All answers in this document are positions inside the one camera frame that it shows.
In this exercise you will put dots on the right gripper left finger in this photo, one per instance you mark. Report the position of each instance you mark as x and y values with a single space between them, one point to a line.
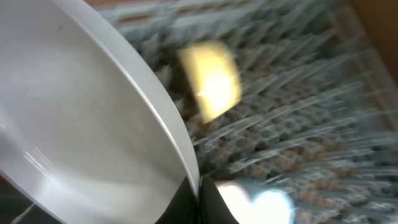
182 208

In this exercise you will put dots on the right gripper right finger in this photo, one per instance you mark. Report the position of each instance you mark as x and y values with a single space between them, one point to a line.
212 208

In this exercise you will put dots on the grey dishwasher rack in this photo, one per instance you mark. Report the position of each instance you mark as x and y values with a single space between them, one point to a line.
318 116

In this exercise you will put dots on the light blue cup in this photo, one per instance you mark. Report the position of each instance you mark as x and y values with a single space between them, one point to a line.
273 206

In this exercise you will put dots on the grey plate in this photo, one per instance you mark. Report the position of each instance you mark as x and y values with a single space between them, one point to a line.
87 130

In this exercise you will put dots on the yellow bowl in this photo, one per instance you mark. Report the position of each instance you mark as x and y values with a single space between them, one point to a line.
213 77

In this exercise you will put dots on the pink cup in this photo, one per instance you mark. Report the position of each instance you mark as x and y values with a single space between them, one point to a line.
237 197

